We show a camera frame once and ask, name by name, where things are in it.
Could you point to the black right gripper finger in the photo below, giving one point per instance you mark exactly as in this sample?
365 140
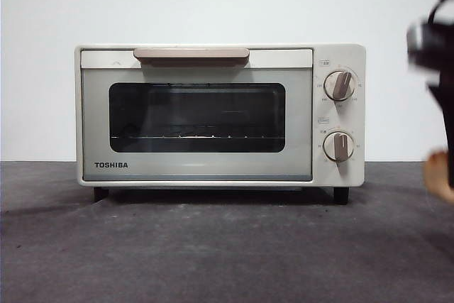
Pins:
447 129

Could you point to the golden brown bread roll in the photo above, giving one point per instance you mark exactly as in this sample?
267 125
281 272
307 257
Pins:
434 175

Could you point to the cream white toaster oven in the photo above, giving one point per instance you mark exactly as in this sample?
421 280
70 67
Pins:
338 54

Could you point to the beige timer knob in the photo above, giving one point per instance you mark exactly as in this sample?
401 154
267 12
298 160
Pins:
338 147

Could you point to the beige temperature knob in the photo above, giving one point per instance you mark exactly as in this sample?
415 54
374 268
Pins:
340 86

